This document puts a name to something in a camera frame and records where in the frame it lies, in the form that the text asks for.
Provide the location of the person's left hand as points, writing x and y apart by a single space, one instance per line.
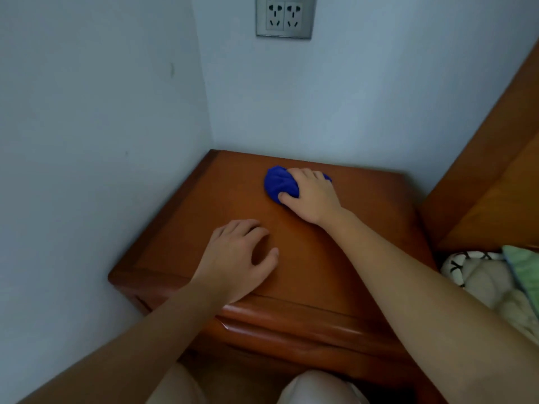
227 269

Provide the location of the person's right hand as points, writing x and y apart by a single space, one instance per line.
316 197

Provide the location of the blue cleaning cloth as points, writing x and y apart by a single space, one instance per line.
278 182

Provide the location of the wooden nightstand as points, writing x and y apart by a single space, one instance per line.
210 206

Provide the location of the person's left forearm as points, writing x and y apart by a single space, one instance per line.
126 353

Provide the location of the person's right forearm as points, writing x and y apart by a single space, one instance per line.
421 298

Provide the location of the person's white trousers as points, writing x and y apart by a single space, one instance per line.
320 389

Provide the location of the green bed sheet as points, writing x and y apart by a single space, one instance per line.
524 269

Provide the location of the wooden bed frame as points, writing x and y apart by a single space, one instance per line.
484 185

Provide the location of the grey double wall socket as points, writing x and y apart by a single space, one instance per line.
286 16

